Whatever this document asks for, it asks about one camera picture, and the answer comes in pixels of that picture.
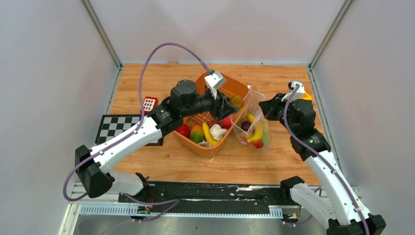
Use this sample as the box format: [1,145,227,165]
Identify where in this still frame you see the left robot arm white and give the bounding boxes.
[75,78,238,202]

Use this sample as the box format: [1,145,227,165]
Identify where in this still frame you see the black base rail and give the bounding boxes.
[134,181,299,214]

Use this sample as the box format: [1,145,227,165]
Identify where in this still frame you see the red white block toy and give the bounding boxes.
[142,96,159,115]

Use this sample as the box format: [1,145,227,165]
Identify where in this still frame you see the red orange peach toy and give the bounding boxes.
[250,139,264,149]

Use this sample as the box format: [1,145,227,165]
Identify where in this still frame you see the yellow banana toy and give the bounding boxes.
[246,113,263,143]

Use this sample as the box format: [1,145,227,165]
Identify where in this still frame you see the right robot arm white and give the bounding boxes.
[259,93,386,235]

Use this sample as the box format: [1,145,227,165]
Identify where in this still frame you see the red apple toy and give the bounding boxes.
[175,124,191,138]

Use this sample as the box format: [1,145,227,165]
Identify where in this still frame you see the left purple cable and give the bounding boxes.
[63,42,214,223]

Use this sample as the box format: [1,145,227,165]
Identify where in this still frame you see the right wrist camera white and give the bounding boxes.
[281,80,305,102]

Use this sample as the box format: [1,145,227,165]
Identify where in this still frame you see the checkerboard calibration board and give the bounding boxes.
[94,114,164,147]

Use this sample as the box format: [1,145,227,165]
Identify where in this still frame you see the clear zip top bag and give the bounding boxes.
[231,85,272,151]

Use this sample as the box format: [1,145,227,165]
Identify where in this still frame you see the yellow triangle bracket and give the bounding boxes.
[301,92,313,100]

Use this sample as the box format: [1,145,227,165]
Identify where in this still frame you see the red strawberry toy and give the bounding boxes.
[222,116,232,130]

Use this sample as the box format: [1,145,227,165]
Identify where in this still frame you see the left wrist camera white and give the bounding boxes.
[204,71,227,99]

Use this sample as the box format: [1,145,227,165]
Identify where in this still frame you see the orange green mango toy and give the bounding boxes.
[189,125,204,144]

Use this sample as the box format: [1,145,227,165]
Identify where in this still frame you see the dark purple fig toy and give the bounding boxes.
[240,120,252,132]

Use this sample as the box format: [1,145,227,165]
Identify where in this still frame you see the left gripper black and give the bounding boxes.
[182,87,239,120]

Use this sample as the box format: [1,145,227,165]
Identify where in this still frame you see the white mushroom toy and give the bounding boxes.
[209,124,228,141]

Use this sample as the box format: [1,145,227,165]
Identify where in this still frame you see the purple grapes toy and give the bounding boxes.
[206,118,223,128]

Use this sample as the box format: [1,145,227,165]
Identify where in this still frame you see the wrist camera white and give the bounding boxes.
[204,71,227,99]
[281,80,305,102]

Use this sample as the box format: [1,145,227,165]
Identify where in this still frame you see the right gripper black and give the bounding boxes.
[258,93,297,135]

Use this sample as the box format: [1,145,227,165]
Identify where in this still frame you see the white garlic toy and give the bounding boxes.
[198,141,212,147]

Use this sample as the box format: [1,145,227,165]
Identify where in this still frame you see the small yellow fruit toy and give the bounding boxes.
[202,122,220,146]

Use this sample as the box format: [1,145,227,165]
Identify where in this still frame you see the orange plastic basket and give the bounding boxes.
[172,73,249,157]

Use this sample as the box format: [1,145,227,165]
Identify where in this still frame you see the green apple toy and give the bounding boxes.
[261,133,269,146]

